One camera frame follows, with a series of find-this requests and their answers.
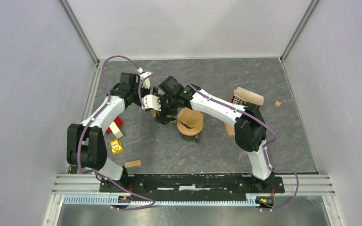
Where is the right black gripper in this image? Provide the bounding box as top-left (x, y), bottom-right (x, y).
top-left (155, 93), bottom-right (179, 124)

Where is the brown paper coffee filter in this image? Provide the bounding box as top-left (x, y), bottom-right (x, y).
top-left (177, 108), bottom-right (204, 127)

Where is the wooden ring dripper holder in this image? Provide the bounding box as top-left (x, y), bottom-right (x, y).
top-left (177, 120), bottom-right (204, 137)

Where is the clear glass coffee server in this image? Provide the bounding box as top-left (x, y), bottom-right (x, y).
top-left (180, 133), bottom-right (200, 143)

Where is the brown filter stack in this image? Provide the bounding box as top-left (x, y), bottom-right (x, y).
top-left (224, 123), bottom-right (235, 136)

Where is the orange black coffee filter box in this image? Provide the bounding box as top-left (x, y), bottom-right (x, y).
top-left (231, 87), bottom-right (264, 107)

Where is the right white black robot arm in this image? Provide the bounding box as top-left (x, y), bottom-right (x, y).
top-left (142, 76), bottom-right (274, 192)

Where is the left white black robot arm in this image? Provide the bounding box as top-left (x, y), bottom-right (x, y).
top-left (66, 72), bottom-right (151, 192)

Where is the red toy block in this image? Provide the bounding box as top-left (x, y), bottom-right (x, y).
top-left (106, 116), bottom-right (123, 134)

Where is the beige wooden cube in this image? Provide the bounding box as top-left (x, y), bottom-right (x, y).
top-left (109, 121), bottom-right (123, 139)

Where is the yellow small juice box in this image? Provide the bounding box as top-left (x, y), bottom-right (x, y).
top-left (110, 139), bottom-right (123, 155)

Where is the small wooden block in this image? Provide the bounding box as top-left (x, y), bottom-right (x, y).
top-left (124, 160), bottom-right (142, 169)

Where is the small wooden cube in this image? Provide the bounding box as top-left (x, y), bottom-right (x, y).
top-left (274, 101), bottom-right (281, 108)

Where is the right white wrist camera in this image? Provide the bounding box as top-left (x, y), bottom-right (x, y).
top-left (141, 94), bottom-right (161, 111)

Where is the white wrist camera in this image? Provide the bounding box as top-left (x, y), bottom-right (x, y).
top-left (137, 67), bottom-right (152, 89)
top-left (141, 94), bottom-right (161, 111)

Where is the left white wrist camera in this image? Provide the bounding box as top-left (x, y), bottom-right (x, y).
top-left (137, 67), bottom-right (152, 89)

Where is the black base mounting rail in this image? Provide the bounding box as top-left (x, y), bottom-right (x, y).
top-left (99, 173), bottom-right (285, 201)

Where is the white toothed cable tray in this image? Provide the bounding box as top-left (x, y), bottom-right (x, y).
top-left (63, 194), bottom-right (259, 207)

